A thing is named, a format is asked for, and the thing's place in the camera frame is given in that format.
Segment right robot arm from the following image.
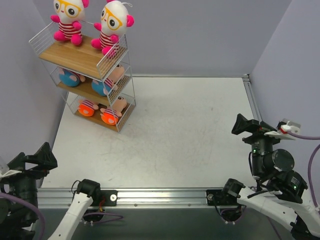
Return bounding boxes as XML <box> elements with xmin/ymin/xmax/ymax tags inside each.
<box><xmin>221</xmin><ymin>113</ymin><xmax>320</xmax><ymax>240</ymax></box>

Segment boy plush blue shorts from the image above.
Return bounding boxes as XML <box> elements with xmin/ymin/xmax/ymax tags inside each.
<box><xmin>58</xmin><ymin>68</ymin><xmax>86</xmax><ymax>88</ymax></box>
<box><xmin>91</xmin><ymin>64</ymin><xmax>125</xmax><ymax>97</ymax></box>

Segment aluminium table edge rail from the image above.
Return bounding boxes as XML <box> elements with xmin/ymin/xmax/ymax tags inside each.
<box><xmin>242</xmin><ymin>74</ymin><xmax>263</xmax><ymax>122</ymax></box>

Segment front aluminium rail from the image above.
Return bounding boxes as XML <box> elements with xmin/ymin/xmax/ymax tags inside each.
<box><xmin>38</xmin><ymin>188</ymin><xmax>209</xmax><ymax>209</ymax></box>

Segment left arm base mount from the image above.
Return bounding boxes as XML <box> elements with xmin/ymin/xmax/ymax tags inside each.
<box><xmin>90</xmin><ymin>189</ymin><xmax>118</xmax><ymax>208</ymax></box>

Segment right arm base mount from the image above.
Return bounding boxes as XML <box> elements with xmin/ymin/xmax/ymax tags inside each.
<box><xmin>206</xmin><ymin>178</ymin><xmax>245</xmax><ymax>207</ymax></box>

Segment white panda plush yellow glasses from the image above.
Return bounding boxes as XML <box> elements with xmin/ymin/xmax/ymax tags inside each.
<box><xmin>50</xmin><ymin>0</ymin><xmax>90</xmax><ymax>46</ymax></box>

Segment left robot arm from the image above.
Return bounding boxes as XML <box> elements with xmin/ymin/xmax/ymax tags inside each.
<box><xmin>0</xmin><ymin>142</ymin><xmax>101</xmax><ymax>240</ymax></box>

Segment boy plush orange shorts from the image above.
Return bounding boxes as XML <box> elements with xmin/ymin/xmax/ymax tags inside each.
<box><xmin>100</xmin><ymin>96</ymin><xmax>127</xmax><ymax>126</ymax></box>
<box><xmin>78</xmin><ymin>99</ymin><xmax>99</xmax><ymax>117</ymax></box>

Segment white wire wooden shelf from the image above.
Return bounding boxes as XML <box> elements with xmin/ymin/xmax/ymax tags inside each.
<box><xmin>29</xmin><ymin>21</ymin><xmax>137</xmax><ymax>132</ymax></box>

